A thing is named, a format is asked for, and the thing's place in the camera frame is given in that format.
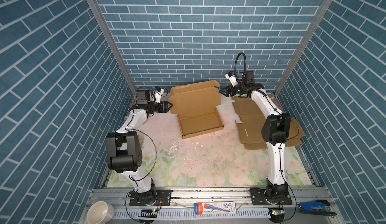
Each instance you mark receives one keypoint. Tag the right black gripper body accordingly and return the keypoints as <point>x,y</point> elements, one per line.
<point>237,90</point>

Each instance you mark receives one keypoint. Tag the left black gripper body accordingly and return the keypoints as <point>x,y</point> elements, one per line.
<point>159,107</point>

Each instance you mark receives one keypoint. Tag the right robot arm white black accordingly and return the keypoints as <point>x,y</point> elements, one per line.
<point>275,132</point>

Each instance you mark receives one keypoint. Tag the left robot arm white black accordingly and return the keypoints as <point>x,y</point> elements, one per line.
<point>124,153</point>

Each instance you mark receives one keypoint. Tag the flat brown cardboard box stack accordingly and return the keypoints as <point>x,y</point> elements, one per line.
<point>252,121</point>

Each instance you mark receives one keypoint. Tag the left controller board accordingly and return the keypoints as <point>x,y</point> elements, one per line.
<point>147,215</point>

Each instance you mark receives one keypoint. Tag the controller board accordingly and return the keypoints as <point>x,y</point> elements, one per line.
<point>147,215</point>
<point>276,215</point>

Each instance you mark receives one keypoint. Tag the toothpaste package red blue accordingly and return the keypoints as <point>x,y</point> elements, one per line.
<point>214,208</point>

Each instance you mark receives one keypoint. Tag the white bowl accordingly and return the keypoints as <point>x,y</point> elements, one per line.
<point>100,213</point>

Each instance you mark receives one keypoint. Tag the right controller board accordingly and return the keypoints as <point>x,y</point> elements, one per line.
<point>276,215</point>

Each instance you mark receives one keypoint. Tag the blue stapler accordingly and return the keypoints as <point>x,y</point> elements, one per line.
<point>317,207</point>

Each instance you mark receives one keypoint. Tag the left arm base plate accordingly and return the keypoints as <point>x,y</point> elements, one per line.
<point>164,197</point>

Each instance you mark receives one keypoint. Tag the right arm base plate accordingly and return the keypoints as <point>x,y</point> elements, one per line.
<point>267,197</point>

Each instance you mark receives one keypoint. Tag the aluminium rail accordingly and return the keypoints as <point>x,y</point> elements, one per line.
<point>181,209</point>

